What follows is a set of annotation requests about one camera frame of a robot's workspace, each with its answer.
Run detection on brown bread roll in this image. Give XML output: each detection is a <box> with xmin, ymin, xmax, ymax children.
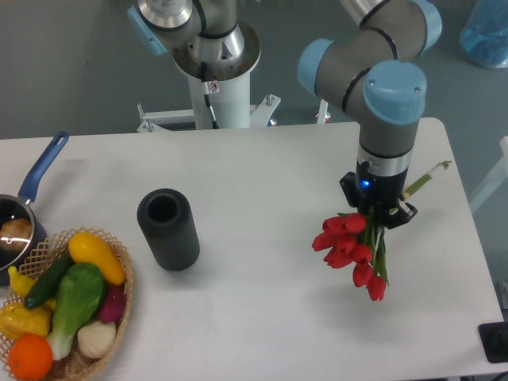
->
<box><xmin>1</xmin><ymin>218</ymin><xmax>32</xmax><ymax>254</ymax></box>

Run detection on blue handled saucepan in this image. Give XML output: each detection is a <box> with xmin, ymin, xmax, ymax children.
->
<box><xmin>1</xmin><ymin>132</ymin><xmax>69</xmax><ymax>287</ymax></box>

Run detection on blue plastic bag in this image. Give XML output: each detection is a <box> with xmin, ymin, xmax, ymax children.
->
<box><xmin>459</xmin><ymin>0</ymin><xmax>507</xmax><ymax>68</ymax></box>

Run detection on red tulip bouquet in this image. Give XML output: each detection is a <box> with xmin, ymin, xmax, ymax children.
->
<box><xmin>312</xmin><ymin>206</ymin><xmax>389</xmax><ymax>301</ymax></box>

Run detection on woven wicker basket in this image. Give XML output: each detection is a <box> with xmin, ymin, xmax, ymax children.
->
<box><xmin>17</xmin><ymin>227</ymin><xmax>134</xmax><ymax>380</ymax></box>

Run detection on orange fruit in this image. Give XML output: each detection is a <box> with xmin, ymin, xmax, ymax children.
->
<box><xmin>8</xmin><ymin>334</ymin><xmax>53</xmax><ymax>380</ymax></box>

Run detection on green bok choy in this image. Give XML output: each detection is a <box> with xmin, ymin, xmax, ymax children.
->
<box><xmin>47</xmin><ymin>263</ymin><xmax>106</xmax><ymax>361</ymax></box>

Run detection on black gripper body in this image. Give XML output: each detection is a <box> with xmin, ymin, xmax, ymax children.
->
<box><xmin>356</xmin><ymin>156</ymin><xmax>409</xmax><ymax>217</ymax></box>

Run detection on white garlic bulb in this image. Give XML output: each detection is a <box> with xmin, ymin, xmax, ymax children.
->
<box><xmin>77</xmin><ymin>321</ymin><xmax>116</xmax><ymax>359</ymax></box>

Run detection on white frame at right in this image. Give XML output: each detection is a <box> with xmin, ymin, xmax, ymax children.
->
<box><xmin>469</xmin><ymin>136</ymin><xmax>507</xmax><ymax>214</ymax></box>

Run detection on yellow squash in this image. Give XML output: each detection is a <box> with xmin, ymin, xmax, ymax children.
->
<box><xmin>68</xmin><ymin>232</ymin><xmax>126</xmax><ymax>286</ymax></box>

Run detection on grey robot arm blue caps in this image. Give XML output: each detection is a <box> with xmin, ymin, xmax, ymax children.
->
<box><xmin>127</xmin><ymin>1</ymin><xmax>442</xmax><ymax>229</ymax></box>

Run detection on green cucumber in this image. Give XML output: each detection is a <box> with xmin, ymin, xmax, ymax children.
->
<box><xmin>24</xmin><ymin>250</ymin><xmax>75</xmax><ymax>309</ymax></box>

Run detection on purple red onion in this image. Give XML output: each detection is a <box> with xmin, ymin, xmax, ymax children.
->
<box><xmin>97</xmin><ymin>286</ymin><xmax>126</xmax><ymax>323</ymax></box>

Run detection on dark grey ribbed vase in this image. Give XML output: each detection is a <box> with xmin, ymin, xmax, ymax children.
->
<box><xmin>137</xmin><ymin>188</ymin><xmax>200</xmax><ymax>271</ymax></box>

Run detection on small yellow pepper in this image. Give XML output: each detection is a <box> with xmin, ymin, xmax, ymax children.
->
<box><xmin>8</xmin><ymin>266</ymin><xmax>36</xmax><ymax>298</ymax></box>

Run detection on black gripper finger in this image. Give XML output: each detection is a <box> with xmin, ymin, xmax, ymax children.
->
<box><xmin>381</xmin><ymin>200</ymin><xmax>418</xmax><ymax>229</ymax></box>
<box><xmin>339</xmin><ymin>171</ymin><xmax>366</xmax><ymax>213</ymax></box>

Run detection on black device at edge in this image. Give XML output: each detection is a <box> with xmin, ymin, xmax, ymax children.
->
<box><xmin>478</xmin><ymin>321</ymin><xmax>508</xmax><ymax>364</ymax></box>

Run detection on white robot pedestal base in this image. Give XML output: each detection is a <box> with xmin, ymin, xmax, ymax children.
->
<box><xmin>136</xmin><ymin>19</ymin><xmax>282</xmax><ymax>133</ymax></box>

